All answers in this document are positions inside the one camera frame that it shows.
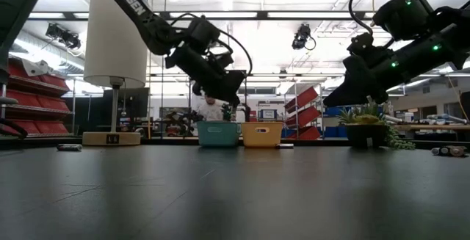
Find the black chair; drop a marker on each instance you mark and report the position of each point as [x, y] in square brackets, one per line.
[14, 128]

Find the teal plastic bin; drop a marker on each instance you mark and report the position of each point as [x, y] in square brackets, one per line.
[218, 134]

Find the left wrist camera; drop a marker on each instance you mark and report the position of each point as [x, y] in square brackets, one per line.
[222, 61]

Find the wooden desk with grey legs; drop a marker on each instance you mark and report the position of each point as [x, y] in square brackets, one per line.
[433, 126]

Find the black room monitor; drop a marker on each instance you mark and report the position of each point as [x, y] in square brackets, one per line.
[128, 102]

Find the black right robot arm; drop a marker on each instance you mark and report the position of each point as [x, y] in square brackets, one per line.
[404, 16]

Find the yellow plastic bin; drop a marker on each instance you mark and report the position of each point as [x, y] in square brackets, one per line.
[262, 135]

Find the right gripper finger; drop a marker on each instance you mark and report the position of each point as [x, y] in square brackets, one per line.
[341, 95]

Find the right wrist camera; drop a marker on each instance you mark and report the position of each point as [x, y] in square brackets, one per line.
[361, 43]

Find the white shade table lamp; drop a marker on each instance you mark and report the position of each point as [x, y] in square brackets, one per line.
[114, 38]

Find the small grey battery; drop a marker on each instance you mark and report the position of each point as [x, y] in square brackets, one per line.
[69, 147]

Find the red bin shelving rack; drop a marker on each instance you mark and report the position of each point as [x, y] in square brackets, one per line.
[36, 100]

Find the person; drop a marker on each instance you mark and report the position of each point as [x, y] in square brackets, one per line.
[211, 109]

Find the succulent plant in black pot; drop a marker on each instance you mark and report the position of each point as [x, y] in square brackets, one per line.
[367, 133]

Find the black ceiling camera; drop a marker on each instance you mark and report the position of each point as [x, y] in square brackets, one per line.
[302, 36]
[62, 36]

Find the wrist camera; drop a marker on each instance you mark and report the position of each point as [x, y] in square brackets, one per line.
[361, 43]
[222, 61]

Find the tilted red bin rack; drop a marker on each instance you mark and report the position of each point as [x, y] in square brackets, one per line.
[303, 113]

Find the blue storage bins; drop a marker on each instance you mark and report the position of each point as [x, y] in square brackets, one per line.
[338, 131]

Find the blue framed sign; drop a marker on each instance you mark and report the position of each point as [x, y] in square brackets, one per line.
[268, 114]

